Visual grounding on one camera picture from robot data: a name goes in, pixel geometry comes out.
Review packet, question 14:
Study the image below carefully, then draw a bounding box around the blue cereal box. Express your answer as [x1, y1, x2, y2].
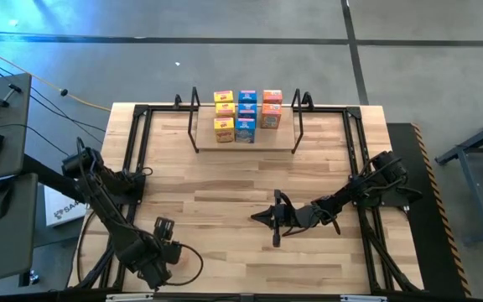
[237, 103, 258, 120]
[235, 117, 257, 144]
[237, 90, 258, 105]

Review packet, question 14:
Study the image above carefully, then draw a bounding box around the yellow floor cable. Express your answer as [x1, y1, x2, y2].
[0, 40, 112, 112]

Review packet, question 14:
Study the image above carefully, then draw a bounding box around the white printed cardboard box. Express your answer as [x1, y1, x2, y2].
[43, 186, 90, 228]

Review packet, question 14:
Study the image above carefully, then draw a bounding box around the yellow Corn Pops cereal box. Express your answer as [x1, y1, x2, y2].
[213, 117, 236, 143]
[215, 102, 236, 119]
[213, 90, 235, 104]

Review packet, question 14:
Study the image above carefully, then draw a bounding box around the black floor cable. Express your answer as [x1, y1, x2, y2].
[0, 54, 107, 135]

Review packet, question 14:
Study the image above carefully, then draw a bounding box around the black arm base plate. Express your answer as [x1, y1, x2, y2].
[349, 173, 411, 208]
[85, 173, 147, 206]

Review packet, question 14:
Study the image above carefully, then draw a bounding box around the black aluminium rig frame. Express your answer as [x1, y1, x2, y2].
[73, 94, 425, 294]

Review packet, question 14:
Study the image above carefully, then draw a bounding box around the desk caster wheel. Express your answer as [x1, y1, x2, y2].
[18, 270, 41, 289]

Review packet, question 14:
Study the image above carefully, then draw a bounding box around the black mat with hazard stripe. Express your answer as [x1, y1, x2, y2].
[386, 122, 473, 299]

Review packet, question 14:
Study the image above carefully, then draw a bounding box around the silver metal bracket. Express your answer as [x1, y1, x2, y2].
[340, 294, 388, 302]
[106, 293, 154, 302]

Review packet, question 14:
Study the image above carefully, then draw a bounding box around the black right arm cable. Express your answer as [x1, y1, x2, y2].
[285, 205, 343, 238]

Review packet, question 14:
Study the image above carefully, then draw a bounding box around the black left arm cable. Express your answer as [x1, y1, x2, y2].
[165, 242, 205, 287]

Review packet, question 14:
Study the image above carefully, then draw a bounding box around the blue metal stand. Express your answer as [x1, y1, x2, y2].
[434, 109, 483, 247]

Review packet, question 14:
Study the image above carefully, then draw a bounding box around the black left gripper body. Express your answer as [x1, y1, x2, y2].
[134, 217, 183, 291]

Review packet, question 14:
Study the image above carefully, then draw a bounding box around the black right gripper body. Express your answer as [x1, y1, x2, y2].
[270, 190, 325, 247]

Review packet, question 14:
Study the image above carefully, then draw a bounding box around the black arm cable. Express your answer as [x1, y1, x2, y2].
[285, 205, 343, 238]
[165, 242, 205, 287]

